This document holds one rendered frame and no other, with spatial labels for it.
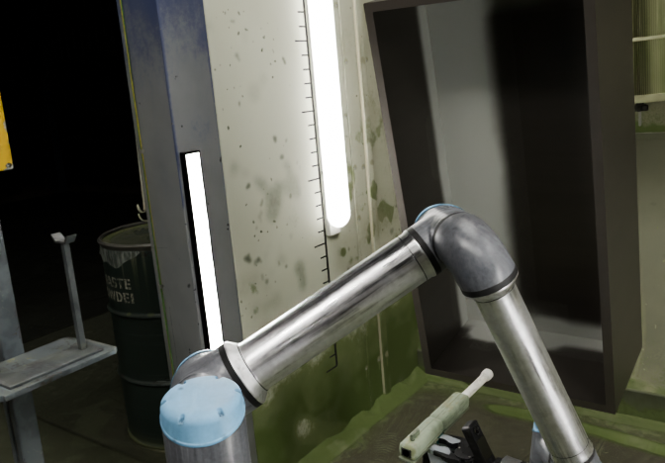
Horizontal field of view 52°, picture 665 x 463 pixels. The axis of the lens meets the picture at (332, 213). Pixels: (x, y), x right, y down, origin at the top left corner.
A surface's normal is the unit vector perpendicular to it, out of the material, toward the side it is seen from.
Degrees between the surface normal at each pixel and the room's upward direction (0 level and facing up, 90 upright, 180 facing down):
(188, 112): 90
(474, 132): 101
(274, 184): 90
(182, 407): 5
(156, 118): 90
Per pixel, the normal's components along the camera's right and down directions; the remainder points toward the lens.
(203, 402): -0.07, -0.96
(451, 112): -0.55, 0.40
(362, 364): 0.80, 0.04
